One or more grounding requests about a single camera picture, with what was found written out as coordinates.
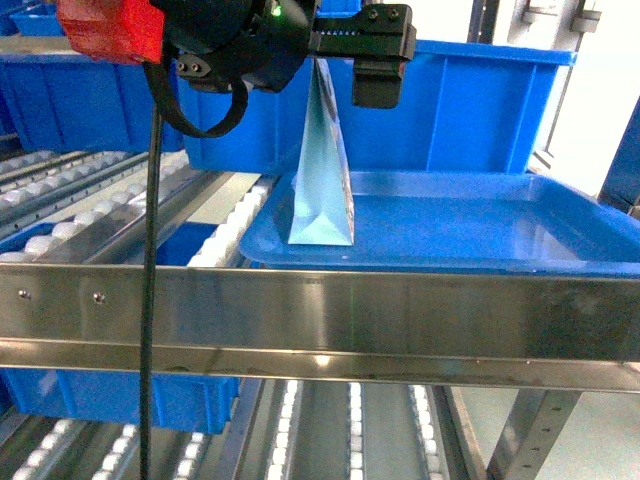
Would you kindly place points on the red camera mount block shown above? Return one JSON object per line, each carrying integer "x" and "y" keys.
{"x": 120, "y": 31}

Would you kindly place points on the flower gift bag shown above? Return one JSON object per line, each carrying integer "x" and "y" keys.
{"x": 324, "y": 210}

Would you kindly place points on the large blue plastic bin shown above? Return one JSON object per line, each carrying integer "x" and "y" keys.
{"x": 464, "y": 107}

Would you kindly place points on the blue bin on lower shelf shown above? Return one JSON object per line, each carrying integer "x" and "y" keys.
{"x": 186, "y": 403}

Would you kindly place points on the steel rack front rail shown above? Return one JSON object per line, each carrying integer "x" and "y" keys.
{"x": 497, "y": 331}

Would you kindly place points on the blue bin at left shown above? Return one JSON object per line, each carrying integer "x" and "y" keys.
{"x": 65, "y": 103}

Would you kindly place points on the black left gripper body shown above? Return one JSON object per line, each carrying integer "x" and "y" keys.
{"x": 265, "y": 43}

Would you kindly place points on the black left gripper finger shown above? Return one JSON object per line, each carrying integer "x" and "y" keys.
{"x": 377, "y": 83}

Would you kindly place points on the blue plastic tray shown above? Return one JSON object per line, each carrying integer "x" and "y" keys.
{"x": 458, "y": 223}

